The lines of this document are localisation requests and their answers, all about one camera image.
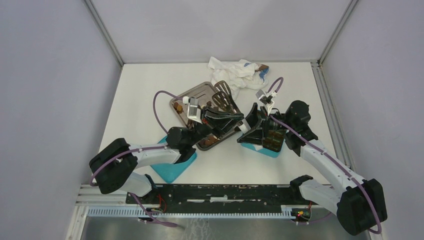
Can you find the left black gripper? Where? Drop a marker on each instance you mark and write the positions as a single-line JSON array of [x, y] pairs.
[[219, 121]]

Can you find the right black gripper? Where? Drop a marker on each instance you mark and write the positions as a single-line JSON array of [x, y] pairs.
[[257, 125]]

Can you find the steel tongs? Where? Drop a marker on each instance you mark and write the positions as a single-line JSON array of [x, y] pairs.
[[224, 100]]

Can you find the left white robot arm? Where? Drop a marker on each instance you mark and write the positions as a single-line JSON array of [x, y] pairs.
[[113, 168]]

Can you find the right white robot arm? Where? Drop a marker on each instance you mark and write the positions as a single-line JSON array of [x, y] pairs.
[[358, 203]]

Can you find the teal chocolate box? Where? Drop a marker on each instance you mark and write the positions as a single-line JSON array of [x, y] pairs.
[[272, 145]]

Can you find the oval milk chocolate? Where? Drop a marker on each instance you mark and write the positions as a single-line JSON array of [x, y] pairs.
[[176, 106]]

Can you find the white crumpled cloth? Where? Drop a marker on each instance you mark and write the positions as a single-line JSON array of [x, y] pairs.
[[238, 75]]

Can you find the teal box lid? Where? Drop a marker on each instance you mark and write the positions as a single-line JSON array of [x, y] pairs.
[[170, 172]]

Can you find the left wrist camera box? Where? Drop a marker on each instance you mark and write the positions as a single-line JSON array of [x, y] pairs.
[[193, 110]]

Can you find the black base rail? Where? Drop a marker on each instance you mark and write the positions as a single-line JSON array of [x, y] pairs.
[[223, 198]]

